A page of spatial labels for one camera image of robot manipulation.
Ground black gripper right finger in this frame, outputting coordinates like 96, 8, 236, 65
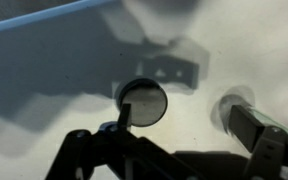
228, 104, 288, 180

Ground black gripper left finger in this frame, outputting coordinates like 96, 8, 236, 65
45, 103, 202, 180

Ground small round clear lid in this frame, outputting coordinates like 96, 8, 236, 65
117, 78, 169, 128

